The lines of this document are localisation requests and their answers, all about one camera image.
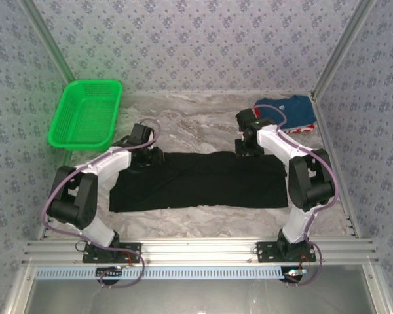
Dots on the green plastic basket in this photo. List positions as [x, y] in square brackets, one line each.
[85, 117]

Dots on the black printed t-shirt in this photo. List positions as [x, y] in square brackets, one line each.
[199, 183]

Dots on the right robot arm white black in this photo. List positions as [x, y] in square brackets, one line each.
[275, 140]

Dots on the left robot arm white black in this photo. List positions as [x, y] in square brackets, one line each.
[108, 163]

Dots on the folded red t-shirt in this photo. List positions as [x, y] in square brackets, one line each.
[257, 114]

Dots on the folded blue t-shirt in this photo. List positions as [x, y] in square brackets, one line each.
[298, 111]

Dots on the small black circuit board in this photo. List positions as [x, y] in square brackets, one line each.
[109, 272]
[294, 273]

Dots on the grey metal lower panel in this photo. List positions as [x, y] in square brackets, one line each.
[196, 297]

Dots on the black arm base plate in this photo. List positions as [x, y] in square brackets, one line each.
[265, 252]
[131, 252]

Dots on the long aluminium mounting rail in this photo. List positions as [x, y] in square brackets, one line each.
[196, 250]

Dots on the aluminium frame post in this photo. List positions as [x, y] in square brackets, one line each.
[344, 49]
[54, 49]

